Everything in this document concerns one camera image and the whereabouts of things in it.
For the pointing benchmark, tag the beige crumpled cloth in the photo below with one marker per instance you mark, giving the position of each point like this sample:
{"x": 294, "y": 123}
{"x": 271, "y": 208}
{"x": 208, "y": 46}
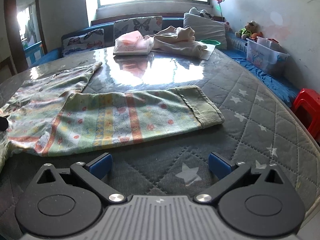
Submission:
{"x": 179, "y": 41}

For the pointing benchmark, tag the pink white tissue pack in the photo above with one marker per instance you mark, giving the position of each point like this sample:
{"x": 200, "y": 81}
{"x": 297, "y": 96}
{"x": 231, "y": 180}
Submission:
{"x": 133, "y": 43}

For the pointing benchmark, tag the green plastic bowl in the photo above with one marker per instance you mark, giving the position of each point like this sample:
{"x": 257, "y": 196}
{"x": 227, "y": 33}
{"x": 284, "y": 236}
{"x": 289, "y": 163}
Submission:
{"x": 211, "y": 42}

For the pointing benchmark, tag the butterfly print pillow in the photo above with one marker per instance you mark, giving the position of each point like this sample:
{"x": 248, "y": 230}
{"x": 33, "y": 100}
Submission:
{"x": 91, "y": 40}
{"x": 145, "y": 25}

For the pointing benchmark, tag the grey quilted star table cover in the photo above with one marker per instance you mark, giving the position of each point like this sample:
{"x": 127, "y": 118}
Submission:
{"x": 258, "y": 129}

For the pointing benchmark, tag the grey cushion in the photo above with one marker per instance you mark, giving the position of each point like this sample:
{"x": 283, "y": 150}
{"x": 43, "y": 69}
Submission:
{"x": 206, "y": 29}

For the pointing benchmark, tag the blue white cabinet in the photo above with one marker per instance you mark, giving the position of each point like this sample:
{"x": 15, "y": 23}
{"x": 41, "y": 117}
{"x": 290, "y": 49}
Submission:
{"x": 33, "y": 53}

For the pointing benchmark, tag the clear plastic storage box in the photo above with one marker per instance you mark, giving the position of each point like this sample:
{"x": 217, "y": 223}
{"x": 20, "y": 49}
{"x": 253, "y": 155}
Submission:
{"x": 268, "y": 56}

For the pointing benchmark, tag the green patterned children's garment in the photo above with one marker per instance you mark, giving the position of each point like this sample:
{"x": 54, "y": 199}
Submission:
{"x": 53, "y": 117}

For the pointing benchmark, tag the teddy bear green vest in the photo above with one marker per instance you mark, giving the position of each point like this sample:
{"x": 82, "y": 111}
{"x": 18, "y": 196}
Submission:
{"x": 250, "y": 31}

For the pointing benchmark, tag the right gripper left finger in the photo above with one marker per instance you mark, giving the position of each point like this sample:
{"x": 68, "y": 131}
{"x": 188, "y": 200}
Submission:
{"x": 100, "y": 166}

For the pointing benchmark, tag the red plastic stool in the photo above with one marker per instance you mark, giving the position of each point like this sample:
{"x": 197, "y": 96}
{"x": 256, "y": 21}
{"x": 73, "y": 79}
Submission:
{"x": 306, "y": 107}

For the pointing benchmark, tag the butterfly print pillow right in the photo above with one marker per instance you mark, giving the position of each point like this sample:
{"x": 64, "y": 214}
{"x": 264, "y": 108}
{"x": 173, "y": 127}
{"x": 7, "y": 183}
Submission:
{"x": 145, "y": 25}

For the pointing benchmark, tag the butterfly print pillow left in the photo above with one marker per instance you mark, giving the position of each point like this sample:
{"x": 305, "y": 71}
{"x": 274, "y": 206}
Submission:
{"x": 91, "y": 40}

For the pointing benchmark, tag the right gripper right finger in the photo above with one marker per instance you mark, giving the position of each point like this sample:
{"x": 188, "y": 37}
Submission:
{"x": 220, "y": 166}

